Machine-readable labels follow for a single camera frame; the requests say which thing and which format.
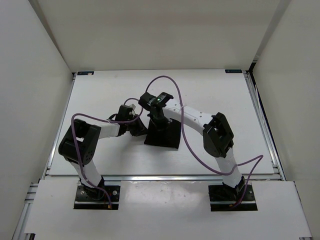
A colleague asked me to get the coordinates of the blue right table label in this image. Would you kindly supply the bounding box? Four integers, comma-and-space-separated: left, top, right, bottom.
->
225, 69, 243, 74

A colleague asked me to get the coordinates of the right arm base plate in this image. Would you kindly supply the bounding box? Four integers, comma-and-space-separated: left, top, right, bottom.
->
208, 184, 258, 212

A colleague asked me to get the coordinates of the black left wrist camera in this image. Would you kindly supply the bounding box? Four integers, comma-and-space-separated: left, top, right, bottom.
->
108, 104, 136, 122

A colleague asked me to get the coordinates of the blue table label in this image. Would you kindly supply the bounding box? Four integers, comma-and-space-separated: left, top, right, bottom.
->
225, 69, 243, 74
77, 71, 95, 76

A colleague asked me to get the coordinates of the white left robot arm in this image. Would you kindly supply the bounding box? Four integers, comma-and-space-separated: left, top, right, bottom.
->
58, 118, 148, 200

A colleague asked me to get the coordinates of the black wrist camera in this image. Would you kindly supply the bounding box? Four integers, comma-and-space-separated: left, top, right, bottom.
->
108, 104, 136, 122
138, 92, 157, 111

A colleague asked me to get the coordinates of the white front cover board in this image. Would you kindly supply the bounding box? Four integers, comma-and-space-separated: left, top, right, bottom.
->
25, 178, 311, 240

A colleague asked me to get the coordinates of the black skirt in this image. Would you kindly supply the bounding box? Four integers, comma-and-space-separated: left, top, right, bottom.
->
144, 119, 181, 149

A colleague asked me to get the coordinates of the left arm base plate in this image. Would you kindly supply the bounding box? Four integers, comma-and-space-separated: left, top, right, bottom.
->
73, 183, 121, 210

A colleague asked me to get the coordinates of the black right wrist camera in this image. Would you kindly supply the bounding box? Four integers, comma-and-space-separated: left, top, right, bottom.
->
138, 92, 157, 111

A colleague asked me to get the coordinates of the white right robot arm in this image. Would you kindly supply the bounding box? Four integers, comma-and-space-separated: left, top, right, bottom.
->
138, 92, 245, 201

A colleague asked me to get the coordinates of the blue left table label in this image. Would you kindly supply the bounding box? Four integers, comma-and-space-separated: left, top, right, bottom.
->
77, 71, 95, 76

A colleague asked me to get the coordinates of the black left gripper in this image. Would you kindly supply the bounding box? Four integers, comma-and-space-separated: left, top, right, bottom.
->
125, 114, 150, 137

